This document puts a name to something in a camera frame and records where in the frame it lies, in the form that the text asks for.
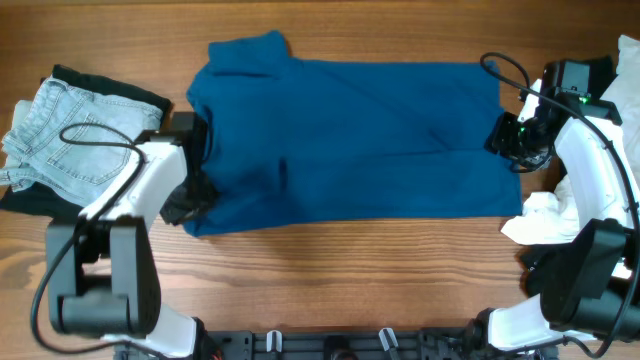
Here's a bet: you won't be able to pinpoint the black cable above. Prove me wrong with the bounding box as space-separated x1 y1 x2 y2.
29 122 149 356
479 51 640 359

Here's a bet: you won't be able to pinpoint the white garment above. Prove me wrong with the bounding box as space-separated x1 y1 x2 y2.
501 35 639 245

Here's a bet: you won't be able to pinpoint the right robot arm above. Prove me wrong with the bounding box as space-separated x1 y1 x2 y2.
468 60 639 358

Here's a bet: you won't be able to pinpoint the folded black garment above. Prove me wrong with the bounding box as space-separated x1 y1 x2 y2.
1 64 171 218

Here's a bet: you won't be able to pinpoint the blue t-shirt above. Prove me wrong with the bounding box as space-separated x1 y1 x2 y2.
185 31 522 236

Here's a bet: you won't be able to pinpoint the right black cable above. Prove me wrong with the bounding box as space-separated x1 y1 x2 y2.
479 51 640 359

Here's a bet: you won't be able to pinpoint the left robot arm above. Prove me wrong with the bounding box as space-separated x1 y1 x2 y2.
30 112 223 359

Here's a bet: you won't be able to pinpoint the black garment with logo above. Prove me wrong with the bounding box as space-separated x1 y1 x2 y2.
518 245 557 297

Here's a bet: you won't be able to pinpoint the left black cable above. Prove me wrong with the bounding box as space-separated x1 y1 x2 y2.
29 122 149 356

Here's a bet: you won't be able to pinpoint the folded light blue jeans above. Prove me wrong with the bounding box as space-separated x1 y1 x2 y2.
1 76 163 207

